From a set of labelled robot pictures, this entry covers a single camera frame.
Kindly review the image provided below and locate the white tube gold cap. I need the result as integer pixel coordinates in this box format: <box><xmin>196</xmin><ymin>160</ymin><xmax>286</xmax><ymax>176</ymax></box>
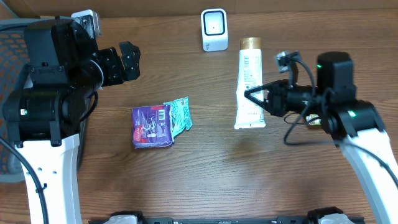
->
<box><xmin>234</xmin><ymin>37</ymin><xmax>266</xmax><ymax>129</ymax></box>

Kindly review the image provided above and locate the green tea drink carton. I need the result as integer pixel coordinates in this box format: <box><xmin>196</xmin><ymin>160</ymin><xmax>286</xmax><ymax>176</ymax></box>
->
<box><xmin>305</xmin><ymin>114</ymin><xmax>321</xmax><ymax>126</ymax></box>

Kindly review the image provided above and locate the teal snack packet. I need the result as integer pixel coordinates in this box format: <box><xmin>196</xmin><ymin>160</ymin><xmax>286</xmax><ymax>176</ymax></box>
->
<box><xmin>164</xmin><ymin>96</ymin><xmax>193</xmax><ymax>138</ymax></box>

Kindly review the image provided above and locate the purple pad package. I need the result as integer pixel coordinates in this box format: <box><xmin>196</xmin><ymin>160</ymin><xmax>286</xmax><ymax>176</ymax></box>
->
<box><xmin>132</xmin><ymin>105</ymin><xmax>174</xmax><ymax>149</ymax></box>

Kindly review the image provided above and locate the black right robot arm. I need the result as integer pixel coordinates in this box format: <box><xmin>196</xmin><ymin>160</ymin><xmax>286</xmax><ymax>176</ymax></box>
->
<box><xmin>244</xmin><ymin>51</ymin><xmax>397</xmax><ymax>223</ymax></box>

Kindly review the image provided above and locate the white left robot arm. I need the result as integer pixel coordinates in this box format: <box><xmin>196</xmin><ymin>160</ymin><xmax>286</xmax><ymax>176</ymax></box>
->
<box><xmin>1</xmin><ymin>19</ymin><xmax>141</xmax><ymax>223</ymax></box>

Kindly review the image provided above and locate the white barcode scanner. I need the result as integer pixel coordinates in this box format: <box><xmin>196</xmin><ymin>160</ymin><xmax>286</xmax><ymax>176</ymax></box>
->
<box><xmin>200</xmin><ymin>8</ymin><xmax>229</xmax><ymax>52</ymax></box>

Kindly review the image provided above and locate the grey plastic shopping basket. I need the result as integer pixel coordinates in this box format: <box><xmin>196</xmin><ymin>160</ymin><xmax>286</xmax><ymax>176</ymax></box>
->
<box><xmin>0</xmin><ymin>17</ymin><xmax>88</xmax><ymax>184</ymax></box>

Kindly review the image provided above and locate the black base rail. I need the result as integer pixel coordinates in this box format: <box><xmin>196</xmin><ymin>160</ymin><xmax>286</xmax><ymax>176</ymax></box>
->
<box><xmin>88</xmin><ymin>207</ymin><xmax>365</xmax><ymax>224</ymax></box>

